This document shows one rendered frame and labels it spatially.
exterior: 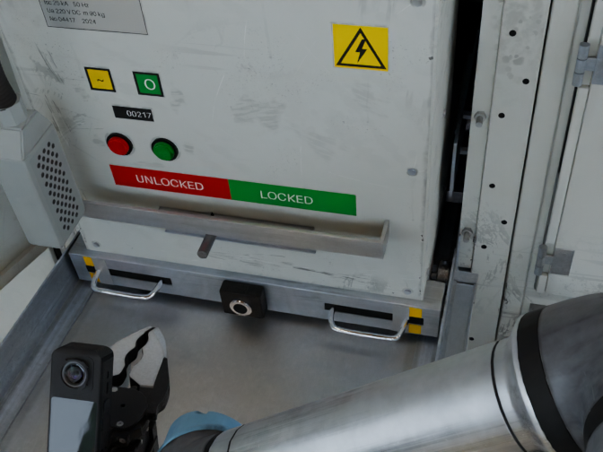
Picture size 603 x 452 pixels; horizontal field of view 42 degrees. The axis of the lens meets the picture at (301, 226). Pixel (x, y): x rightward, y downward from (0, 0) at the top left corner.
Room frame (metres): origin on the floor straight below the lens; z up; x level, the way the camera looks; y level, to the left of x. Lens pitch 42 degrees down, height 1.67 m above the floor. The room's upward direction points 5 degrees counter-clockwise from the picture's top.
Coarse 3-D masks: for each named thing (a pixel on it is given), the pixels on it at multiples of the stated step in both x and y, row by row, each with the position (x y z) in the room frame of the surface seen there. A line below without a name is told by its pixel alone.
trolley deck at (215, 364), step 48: (96, 336) 0.74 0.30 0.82; (192, 336) 0.72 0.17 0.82; (240, 336) 0.72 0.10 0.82; (288, 336) 0.71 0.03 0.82; (336, 336) 0.70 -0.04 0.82; (48, 384) 0.66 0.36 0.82; (192, 384) 0.64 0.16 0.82; (240, 384) 0.63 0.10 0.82; (288, 384) 0.63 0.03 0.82; (336, 384) 0.62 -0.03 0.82
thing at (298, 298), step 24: (120, 264) 0.81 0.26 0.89; (144, 264) 0.80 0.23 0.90; (168, 264) 0.80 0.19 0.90; (144, 288) 0.81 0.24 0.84; (168, 288) 0.79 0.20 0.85; (192, 288) 0.78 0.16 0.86; (216, 288) 0.77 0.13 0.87; (264, 288) 0.75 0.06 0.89; (288, 288) 0.73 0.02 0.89; (312, 288) 0.73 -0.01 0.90; (336, 288) 0.72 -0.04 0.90; (432, 288) 0.71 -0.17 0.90; (288, 312) 0.74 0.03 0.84; (312, 312) 0.73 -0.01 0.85; (336, 312) 0.72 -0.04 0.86; (360, 312) 0.71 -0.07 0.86; (384, 312) 0.70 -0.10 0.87; (432, 312) 0.67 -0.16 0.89
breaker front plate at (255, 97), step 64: (0, 0) 0.81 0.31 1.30; (192, 0) 0.74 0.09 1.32; (256, 0) 0.72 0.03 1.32; (320, 0) 0.70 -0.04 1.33; (384, 0) 0.68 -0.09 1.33; (64, 64) 0.80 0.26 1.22; (128, 64) 0.78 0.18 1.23; (192, 64) 0.75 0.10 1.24; (256, 64) 0.73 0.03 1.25; (320, 64) 0.71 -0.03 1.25; (64, 128) 0.82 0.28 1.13; (128, 128) 0.79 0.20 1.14; (192, 128) 0.76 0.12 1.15; (256, 128) 0.74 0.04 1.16; (320, 128) 0.71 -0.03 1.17; (384, 128) 0.69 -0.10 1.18; (128, 192) 0.80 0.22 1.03; (384, 192) 0.69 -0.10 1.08; (192, 256) 0.79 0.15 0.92; (256, 256) 0.76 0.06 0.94; (320, 256) 0.73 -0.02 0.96; (384, 256) 0.70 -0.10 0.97
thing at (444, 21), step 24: (456, 0) 0.84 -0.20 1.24; (456, 24) 0.87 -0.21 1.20; (432, 96) 0.67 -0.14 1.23; (432, 120) 0.67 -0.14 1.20; (456, 120) 1.01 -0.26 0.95; (432, 144) 0.68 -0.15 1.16; (432, 168) 0.70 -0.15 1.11; (432, 192) 0.71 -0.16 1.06; (432, 216) 0.74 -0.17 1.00; (432, 240) 0.76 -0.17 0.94
